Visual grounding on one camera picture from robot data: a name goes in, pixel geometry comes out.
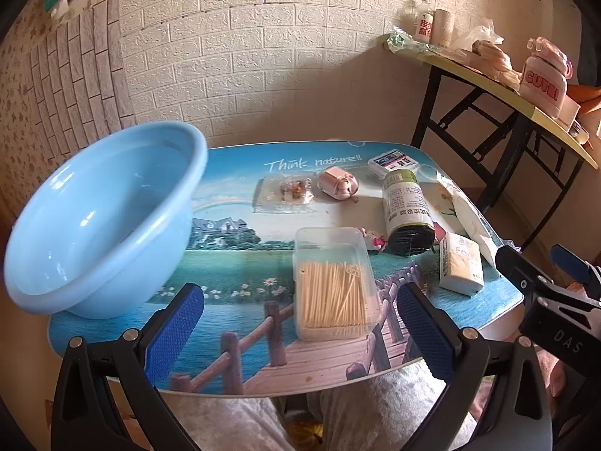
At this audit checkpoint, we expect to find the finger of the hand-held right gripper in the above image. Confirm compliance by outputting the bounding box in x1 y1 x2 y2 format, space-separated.
550 244 601 299
496 243 564 301

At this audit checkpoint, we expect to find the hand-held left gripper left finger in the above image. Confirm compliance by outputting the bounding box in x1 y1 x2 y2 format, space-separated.
53 283 205 451

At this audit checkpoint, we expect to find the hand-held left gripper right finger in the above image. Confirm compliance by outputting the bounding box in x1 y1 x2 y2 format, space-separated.
397 283 553 451

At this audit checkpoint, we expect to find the small tissue pack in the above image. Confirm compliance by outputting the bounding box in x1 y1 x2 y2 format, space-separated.
438 232 485 297

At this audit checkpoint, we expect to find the long white pouch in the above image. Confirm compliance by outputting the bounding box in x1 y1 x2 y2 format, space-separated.
436 171 505 268

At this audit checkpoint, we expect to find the clear plastic toothpick box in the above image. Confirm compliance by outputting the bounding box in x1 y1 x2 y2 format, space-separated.
292 227 382 341

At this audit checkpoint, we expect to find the pink white cat figurine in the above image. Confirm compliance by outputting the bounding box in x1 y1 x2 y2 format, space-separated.
359 228 388 252

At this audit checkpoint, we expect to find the light blue plastic basin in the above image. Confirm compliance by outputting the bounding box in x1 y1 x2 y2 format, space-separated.
4 121 208 319

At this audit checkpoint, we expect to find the white box with label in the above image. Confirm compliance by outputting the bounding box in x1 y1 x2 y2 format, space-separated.
367 149 420 180

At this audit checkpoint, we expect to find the pink plastic case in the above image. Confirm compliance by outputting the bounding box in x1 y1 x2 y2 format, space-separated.
317 166 360 200

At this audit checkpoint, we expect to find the small clear plastic bag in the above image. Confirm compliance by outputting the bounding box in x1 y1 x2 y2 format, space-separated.
252 176 316 214

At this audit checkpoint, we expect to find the pink lidded container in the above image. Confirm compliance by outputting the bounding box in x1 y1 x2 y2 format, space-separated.
519 36 574 118

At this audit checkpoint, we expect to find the person's right leg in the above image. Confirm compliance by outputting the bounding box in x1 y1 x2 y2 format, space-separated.
319 362 480 451

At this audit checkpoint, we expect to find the person's leg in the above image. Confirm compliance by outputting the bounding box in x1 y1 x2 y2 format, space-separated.
160 385 301 451
319 362 480 451

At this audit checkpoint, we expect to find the folding table with black legs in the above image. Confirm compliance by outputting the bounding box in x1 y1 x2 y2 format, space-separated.
382 33 601 254

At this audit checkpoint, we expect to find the person's left leg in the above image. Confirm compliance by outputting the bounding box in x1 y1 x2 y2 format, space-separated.
160 385 301 451

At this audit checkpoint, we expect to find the clear bag with bread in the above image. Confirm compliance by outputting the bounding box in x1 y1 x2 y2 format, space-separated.
451 19 522 88

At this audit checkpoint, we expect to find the green plastic bag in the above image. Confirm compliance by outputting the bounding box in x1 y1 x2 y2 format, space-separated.
382 28 437 54

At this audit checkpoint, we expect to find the white bottle red label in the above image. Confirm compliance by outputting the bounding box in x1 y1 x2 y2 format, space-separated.
412 2 435 43

